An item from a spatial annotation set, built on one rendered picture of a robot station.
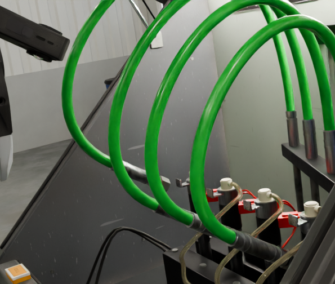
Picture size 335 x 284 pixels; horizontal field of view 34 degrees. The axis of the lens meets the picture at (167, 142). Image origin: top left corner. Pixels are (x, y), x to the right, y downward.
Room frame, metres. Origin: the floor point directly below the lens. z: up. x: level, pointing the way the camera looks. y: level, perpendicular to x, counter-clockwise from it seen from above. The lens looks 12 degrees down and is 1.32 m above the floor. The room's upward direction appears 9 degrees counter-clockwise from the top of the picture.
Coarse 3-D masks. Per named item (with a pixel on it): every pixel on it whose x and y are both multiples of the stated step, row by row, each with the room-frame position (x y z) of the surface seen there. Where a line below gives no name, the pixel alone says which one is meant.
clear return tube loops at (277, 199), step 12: (240, 192) 0.68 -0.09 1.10; (228, 204) 0.67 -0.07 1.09; (216, 216) 0.65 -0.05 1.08; (276, 216) 0.60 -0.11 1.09; (264, 228) 0.59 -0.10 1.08; (192, 240) 0.63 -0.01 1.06; (180, 252) 0.63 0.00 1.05; (288, 252) 0.52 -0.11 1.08; (276, 264) 0.51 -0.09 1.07; (216, 276) 0.55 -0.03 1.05; (264, 276) 0.50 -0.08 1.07
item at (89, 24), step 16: (112, 0) 0.74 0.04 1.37; (96, 16) 0.72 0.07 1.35; (272, 16) 0.86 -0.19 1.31; (80, 32) 0.72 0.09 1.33; (80, 48) 0.71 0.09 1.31; (64, 80) 0.70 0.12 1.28; (288, 80) 0.87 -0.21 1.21; (64, 96) 0.70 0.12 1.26; (288, 96) 0.87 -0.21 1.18; (64, 112) 0.70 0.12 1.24; (288, 112) 0.87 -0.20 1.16; (80, 144) 0.70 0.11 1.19; (96, 160) 0.71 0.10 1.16
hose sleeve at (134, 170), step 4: (124, 164) 0.73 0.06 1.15; (128, 164) 0.73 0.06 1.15; (112, 168) 0.72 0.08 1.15; (128, 168) 0.73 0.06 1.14; (132, 168) 0.73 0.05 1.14; (136, 168) 0.73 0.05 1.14; (140, 168) 0.74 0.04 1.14; (128, 172) 0.73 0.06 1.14; (132, 172) 0.73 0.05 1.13; (136, 172) 0.73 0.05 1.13; (140, 172) 0.73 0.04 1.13; (144, 172) 0.74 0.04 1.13; (132, 176) 0.73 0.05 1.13; (136, 176) 0.73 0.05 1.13; (140, 176) 0.73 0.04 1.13; (144, 176) 0.74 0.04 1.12; (136, 180) 0.74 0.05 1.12; (140, 180) 0.74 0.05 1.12; (144, 180) 0.74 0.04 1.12; (148, 184) 0.74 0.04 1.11
